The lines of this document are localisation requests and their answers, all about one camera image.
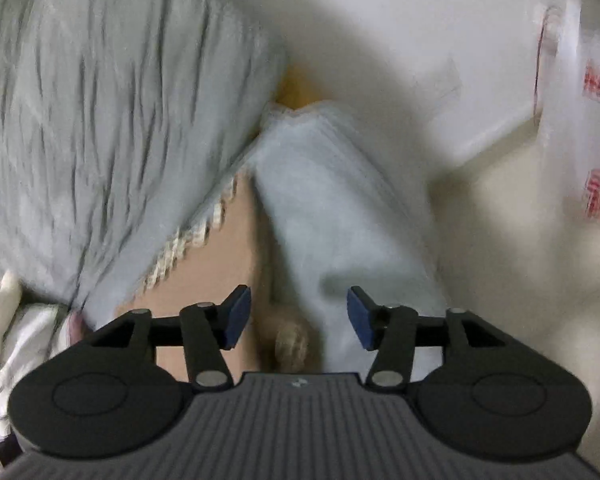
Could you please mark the white folded cloth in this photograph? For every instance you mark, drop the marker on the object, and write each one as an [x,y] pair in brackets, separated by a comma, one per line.
[30,335]

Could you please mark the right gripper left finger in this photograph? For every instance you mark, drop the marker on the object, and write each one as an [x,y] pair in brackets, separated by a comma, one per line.
[209,330]

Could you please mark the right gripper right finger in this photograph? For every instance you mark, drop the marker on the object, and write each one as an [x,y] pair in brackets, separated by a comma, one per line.
[388,331]

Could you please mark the tan knit sweater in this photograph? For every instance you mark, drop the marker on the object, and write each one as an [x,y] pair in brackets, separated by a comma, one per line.
[278,338]

